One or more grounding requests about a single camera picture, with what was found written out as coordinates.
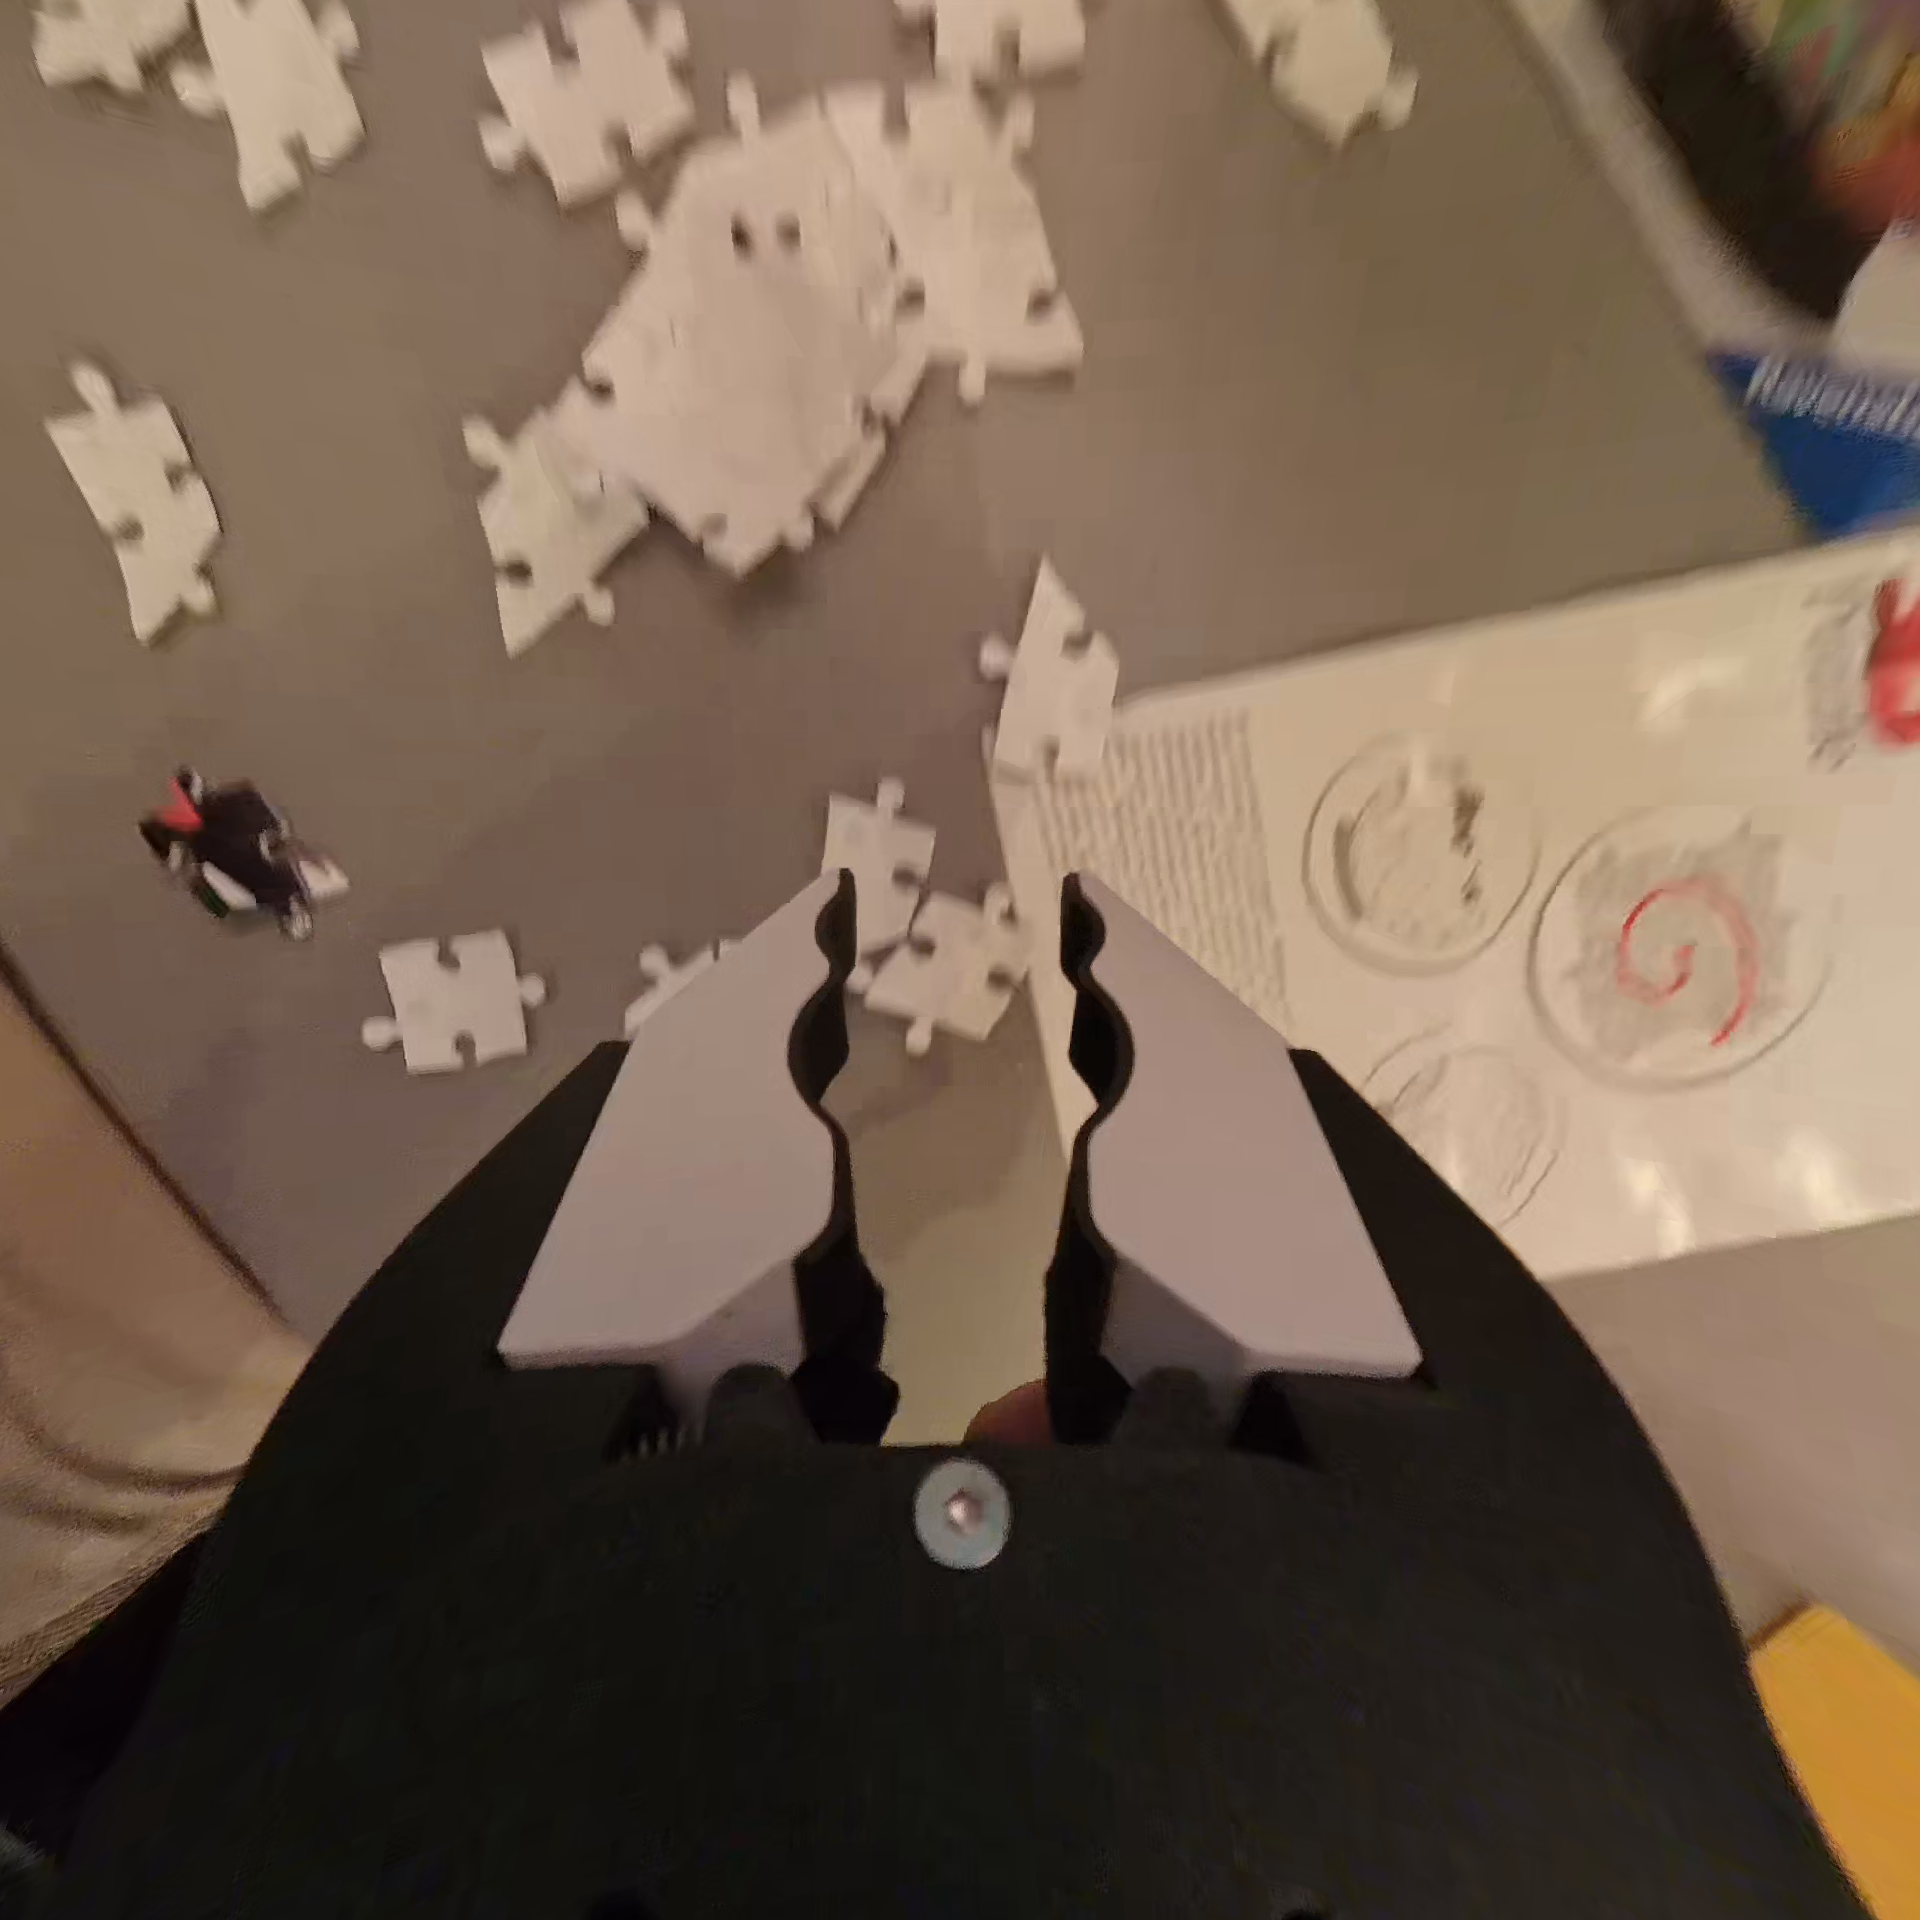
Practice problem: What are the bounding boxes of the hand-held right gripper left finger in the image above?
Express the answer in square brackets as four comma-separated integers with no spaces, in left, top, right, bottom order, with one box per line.
[495,867,888,1425]

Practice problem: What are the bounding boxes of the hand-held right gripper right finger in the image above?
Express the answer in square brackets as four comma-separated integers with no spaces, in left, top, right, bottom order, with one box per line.
[1047,872,1424,1431]

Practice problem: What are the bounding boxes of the white puzzle pieces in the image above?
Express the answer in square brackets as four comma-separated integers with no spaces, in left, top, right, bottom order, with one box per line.
[30,0,1420,1075]

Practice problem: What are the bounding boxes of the dark printed puzzle piece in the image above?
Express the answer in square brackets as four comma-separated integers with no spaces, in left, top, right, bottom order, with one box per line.
[136,766,351,943]

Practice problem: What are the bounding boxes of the assembled white puzzle ball section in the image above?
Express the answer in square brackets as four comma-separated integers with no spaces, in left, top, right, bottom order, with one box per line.
[462,71,1086,659]

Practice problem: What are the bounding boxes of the blue puzzle box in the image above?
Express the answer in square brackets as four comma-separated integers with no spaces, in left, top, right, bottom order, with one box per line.
[1499,0,1920,542]

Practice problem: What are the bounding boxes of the white instruction leaflet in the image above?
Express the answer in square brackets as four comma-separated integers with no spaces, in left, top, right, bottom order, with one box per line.
[988,526,1920,1280]

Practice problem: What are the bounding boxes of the person's beige trousers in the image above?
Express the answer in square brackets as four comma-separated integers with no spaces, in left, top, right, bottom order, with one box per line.
[0,944,308,1705]

